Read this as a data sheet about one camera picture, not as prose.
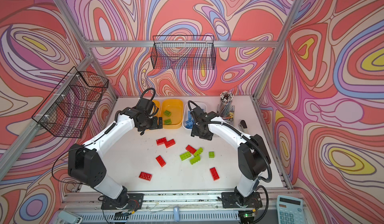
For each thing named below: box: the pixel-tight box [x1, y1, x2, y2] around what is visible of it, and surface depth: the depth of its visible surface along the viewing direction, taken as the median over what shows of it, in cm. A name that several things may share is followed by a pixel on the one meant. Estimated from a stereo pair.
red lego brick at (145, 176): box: [138, 171, 153, 181], surface depth 82 cm
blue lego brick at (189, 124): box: [185, 120, 194, 129], surface depth 101 cm
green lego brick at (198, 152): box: [194, 147, 204, 156], surface depth 90 cm
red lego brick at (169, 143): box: [164, 139, 176, 148], surface depth 95 cm
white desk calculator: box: [276, 195, 306, 224], surface depth 70 cm
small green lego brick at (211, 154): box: [208, 151, 215, 159], surface depth 90 cm
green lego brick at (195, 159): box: [190, 155, 201, 165], surface depth 88 cm
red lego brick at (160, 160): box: [155, 155, 166, 168], surface depth 88 cm
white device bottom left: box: [56, 210, 83, 224], surface depth 69 cm
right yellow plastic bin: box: [162, 99, 184, 130], surface depth 110 cm
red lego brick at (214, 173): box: [209, 167, 220, 181], surface depth 83 cm
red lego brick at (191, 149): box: [185, 144, 197, 155], surface depth 92 cm
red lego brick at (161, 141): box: [156, 137, 167, 146], surface depth 95 cm
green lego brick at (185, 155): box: [179, 151, 192, 161], surface depth 89 cm
